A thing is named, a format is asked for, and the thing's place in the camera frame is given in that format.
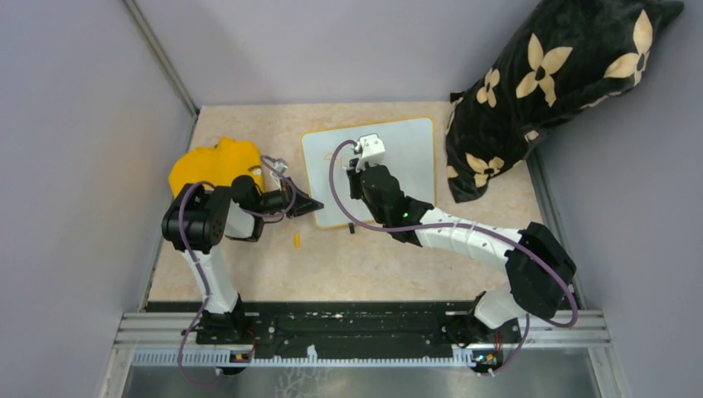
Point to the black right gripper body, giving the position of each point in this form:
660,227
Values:
357,190

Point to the white board yellow frame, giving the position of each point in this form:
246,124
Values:
409,155

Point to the yellow cloth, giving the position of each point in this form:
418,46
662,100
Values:
219,164

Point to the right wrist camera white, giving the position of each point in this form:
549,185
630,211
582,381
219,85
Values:
369,151

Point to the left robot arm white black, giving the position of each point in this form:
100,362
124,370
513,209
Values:
202,215

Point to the black floral pillow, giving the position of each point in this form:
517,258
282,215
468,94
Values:
565,58

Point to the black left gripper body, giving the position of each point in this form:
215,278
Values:
282,199

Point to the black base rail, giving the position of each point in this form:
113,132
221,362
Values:
347,334

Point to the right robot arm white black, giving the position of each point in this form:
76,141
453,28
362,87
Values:
539,271

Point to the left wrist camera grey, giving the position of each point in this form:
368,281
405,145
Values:
277,168

